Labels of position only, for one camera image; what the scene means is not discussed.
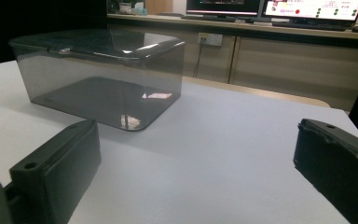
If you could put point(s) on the beige cabinet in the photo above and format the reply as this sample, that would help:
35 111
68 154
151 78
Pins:
292 65

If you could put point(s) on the clutter of small desk things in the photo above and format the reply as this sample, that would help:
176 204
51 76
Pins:
132 8

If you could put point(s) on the black keyboard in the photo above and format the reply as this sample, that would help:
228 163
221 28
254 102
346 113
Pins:
208 18
307 26

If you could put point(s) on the white wall socket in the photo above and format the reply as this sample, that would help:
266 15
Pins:
211 39

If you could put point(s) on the transparent grey lidded storage box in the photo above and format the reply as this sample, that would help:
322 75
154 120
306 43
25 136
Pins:
99 77

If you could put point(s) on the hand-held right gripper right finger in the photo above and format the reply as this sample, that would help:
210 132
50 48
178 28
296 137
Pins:
338 168

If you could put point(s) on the dark computer monitor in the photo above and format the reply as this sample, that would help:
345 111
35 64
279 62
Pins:
223 6

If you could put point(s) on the bright computer monitor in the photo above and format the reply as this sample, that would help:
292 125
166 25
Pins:
310 9

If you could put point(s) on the black computer mouse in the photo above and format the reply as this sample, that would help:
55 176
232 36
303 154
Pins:
357 29

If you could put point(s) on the wooden counter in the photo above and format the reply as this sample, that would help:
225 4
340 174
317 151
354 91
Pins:
261 30

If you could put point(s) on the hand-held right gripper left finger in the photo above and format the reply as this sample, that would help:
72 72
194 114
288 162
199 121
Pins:
59 174

